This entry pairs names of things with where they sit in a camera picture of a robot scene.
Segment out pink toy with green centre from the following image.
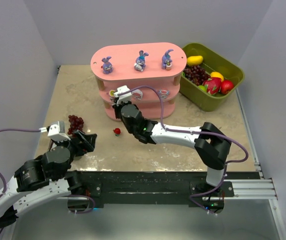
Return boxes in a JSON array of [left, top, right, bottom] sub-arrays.
[[108, 89, 115, 101]]

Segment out pink toy with white frill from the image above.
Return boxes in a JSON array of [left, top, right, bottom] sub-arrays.
[[132, 89, 143, 101]]

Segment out pink toy with blue bow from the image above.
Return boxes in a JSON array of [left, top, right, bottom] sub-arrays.
[[158, 89, 170, 99]]

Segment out purple bunny toy red bow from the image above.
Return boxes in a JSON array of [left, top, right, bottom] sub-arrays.
[[101, 56, 113, 75]]

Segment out purple bunny toy blue ears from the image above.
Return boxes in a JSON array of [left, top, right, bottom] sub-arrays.
[[134, 50, 149, 72]]

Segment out purple bunny toy with cup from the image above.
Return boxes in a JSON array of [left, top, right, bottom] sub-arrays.
[[161, 49, 173, 71]]

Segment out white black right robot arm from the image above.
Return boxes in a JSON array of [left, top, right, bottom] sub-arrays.
[[112, 102, 231, 187]]

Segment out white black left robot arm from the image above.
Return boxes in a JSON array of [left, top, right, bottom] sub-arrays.
[[0, 127, 97, 229]]

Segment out pink three-tier wooden shelf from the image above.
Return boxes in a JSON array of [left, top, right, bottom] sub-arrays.
[[90, 42, 187, 120]]

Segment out red haired mermaid toy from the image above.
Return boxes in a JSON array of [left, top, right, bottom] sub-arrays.
[[113, 128, 121, 136]]

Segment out dark red grape bunch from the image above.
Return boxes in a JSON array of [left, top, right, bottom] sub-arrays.
[[67, 115, 84, 136]]

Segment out green lime toy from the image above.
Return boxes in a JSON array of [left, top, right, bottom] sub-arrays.
[[198, 85, 207, 92]]

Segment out purple grape bunch in bin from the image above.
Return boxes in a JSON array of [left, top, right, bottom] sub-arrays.
[[183, 65, 210, 86]]

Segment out yellow mango toy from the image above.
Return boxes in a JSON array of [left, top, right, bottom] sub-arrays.
[[187, 55, 204, 66]]

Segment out olive green plastic bin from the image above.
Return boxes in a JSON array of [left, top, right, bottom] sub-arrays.
[[180, 42, 245, 112]]

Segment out red dragon fruit toy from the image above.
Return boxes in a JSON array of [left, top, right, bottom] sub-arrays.
[[203, 77, 222, 96]]

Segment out red apple toy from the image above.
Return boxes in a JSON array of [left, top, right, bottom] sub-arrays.
[[220, 80, 234, 95]]

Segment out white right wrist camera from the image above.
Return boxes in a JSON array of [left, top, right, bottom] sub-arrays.
[[114, 85, 132, 106]]

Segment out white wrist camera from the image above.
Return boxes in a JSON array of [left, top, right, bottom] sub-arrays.
[[46, 120, 71, 143], [114, 85, 132, 106]]

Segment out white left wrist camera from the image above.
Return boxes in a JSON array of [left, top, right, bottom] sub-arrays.
[[46, 120, 71, 143]]

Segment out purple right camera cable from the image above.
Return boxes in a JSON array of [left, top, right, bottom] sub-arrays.
[[119, 85, 249, 213]]

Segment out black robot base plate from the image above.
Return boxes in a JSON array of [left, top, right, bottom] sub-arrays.
[[57, 170, 236, 210]]

